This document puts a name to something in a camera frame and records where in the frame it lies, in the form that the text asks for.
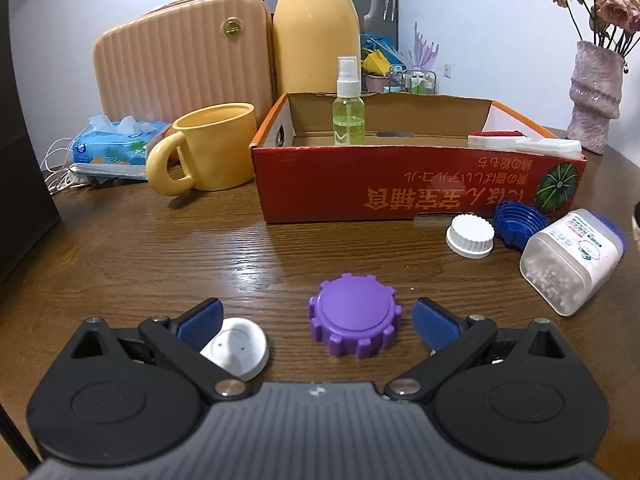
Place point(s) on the pink textured vase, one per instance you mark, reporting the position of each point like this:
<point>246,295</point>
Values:
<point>595,100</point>

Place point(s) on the yellow thermos jug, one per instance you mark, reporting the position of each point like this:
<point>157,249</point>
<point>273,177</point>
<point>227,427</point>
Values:
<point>315,35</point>

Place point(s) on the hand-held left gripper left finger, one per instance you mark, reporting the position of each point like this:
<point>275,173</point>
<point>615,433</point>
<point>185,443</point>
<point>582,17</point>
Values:
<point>200,325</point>

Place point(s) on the blue ribbed cap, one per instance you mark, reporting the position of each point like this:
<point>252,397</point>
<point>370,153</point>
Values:
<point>520,222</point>

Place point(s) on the clear cotton swab container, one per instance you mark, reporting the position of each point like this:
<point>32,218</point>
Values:
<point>570,260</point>

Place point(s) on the green spray bottle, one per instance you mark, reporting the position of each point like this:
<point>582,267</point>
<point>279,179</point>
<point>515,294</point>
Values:
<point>349,115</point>

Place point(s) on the yellow watering can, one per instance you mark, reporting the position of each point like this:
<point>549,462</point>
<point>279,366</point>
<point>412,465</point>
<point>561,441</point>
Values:
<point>376,62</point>

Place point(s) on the red and white lint brush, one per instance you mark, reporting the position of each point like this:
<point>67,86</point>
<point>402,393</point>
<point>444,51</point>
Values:
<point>492,140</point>

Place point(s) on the peach ribbed suitcase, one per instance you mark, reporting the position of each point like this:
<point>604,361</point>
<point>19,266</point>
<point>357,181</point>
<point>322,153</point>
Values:
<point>175,60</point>

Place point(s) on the white ribbed cap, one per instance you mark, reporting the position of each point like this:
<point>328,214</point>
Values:
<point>470,235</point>

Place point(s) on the yellow mug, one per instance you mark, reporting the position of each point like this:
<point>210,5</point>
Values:
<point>215,150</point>

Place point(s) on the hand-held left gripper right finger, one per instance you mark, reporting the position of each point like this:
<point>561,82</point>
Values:
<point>437,327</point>

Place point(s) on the purple gear-shaped lid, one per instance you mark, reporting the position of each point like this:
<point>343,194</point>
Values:
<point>352,310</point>

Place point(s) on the purple flower wall decoration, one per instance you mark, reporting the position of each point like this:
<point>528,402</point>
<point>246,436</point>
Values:
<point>425,50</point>

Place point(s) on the white round lid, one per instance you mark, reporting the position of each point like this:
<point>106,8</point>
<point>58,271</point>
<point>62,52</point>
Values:
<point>240,350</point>

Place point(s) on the dried pink roses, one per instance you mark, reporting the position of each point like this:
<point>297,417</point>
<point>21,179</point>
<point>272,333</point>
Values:
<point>617,7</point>

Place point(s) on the blue tissue pack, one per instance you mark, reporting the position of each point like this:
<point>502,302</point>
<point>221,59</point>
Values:
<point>115,152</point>

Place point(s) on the pink bucket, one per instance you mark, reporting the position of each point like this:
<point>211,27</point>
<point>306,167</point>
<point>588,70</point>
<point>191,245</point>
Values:
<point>376,82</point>

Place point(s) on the red cardboard box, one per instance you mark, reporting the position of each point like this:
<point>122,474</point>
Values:
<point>400,185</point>

